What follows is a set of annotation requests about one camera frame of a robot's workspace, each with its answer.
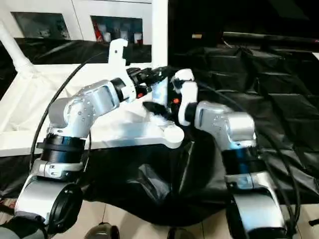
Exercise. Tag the black plastic mat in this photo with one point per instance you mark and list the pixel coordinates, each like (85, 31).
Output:
(269, 99)

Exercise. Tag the black robot foot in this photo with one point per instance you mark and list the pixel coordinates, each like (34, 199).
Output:
(180, 234)
(102, 232)

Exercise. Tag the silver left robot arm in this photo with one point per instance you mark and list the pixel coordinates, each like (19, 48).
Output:
(75, 109)

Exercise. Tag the black left robot foot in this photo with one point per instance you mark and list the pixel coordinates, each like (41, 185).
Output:
(102, 232)

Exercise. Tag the grey metal bar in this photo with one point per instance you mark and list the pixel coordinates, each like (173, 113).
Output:
(274, 39)

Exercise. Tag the black right robot foot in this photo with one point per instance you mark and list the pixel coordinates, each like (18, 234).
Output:
(180, 234)

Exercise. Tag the white cabinet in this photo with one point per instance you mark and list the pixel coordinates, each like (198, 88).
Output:
(50, 15)

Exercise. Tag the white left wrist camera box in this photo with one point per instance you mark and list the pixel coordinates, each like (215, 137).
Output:
(118, 50)

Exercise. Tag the black metal stand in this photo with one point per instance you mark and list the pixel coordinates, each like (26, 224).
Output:
(6, 206)

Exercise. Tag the red carton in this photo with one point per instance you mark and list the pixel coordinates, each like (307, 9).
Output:
(97, 34)

